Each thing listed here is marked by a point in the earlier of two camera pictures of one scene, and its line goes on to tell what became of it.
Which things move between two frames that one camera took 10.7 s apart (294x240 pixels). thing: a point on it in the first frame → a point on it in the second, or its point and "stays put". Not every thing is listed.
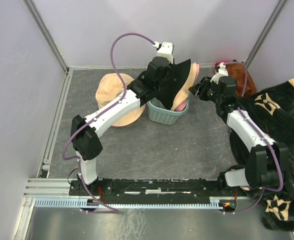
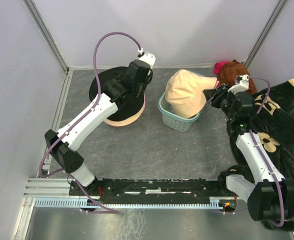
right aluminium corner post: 264,35 stays put
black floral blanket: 280,115 stays put
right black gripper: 201,87 → 220,92
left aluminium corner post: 32,10 stays put
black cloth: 176,75 → 93,88
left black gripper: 171,67 → 145,84
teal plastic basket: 164,116 → 170,118
